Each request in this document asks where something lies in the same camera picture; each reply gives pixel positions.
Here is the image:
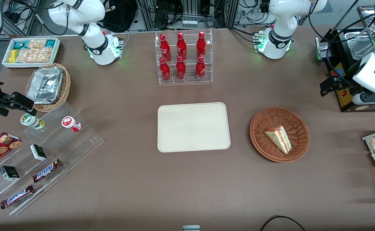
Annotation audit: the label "black floor cable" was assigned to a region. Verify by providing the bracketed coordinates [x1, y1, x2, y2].
[260, 216, 306, 231]

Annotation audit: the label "white snack bin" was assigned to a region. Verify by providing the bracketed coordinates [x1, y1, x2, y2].
[2, 37, 61, 70]

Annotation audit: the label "aluminium frame post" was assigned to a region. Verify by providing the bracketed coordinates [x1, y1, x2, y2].
[221, 0, 239, 29]
[138, 0, 157, 31]

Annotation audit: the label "red lid yogurt cup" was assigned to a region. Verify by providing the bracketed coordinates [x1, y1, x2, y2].
[62, 116, 82, 132]

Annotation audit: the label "small black box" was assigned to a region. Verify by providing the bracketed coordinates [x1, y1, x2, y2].
[29, 144, 48, 161]
[0, 166, 21, 182]

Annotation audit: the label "red cola bottle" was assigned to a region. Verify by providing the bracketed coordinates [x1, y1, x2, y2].
[177, 32, 187, 61]
[196, 31, 207, 59]
[160, 57, 171, 81]
[159, 33, 172, 62]
[196, 56, 206, 80]
[176, 56, 187, 80]

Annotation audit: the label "clear acrylic bottle rack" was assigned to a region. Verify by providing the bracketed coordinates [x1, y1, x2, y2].
[155, 29, 213, 85]

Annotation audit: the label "beige rectangular tray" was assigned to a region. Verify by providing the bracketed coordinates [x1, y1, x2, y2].
[157, 102, 231, 153]

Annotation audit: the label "clear cracker bag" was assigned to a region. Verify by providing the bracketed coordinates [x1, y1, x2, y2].
[15, 48, 37, 63]
[34, 47, 53, 63]
[27, 39, 47, 49]

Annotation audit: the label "black hot dog machine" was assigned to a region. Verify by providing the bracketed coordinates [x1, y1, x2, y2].
[315, 5, 375, 113]

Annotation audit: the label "clear acrylic stepped stand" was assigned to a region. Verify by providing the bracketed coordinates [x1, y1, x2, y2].
[0, 102, 104, 216]

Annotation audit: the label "black bag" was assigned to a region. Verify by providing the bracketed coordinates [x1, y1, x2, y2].
[98, 0, 139, 33]

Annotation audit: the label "stacked foil containers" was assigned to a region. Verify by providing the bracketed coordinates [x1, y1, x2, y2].
[26, 67, 63, 104]

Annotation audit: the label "triangular sandwich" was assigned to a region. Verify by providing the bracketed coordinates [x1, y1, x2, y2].
[264, 125, 292, 155]

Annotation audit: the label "green lid yogurt cup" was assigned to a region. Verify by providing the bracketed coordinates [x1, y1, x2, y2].
[21, 113, 46, 130]

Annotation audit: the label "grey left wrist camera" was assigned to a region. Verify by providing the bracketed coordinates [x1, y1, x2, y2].
[352, 92, 375, 105]

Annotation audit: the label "brown snickers bar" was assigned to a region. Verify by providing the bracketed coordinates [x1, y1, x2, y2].
[32, 159, 63, 183]
[0, 185, 34, 209]

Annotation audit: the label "brown round wicker basket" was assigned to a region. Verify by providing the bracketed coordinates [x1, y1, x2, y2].
[249, 106, 310, 163]

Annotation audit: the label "light oval wicker basket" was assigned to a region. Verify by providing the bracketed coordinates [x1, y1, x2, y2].
[25, 63, 71, 112]

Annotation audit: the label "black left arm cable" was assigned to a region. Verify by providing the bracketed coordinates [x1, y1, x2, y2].
[309, 0, 375, 88]

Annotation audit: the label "steel machine pan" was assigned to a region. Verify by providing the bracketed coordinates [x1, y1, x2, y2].
[345, 30, 375, 60]

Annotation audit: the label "red cookie box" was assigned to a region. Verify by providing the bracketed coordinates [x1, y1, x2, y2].
[0, 132, 22, 171]

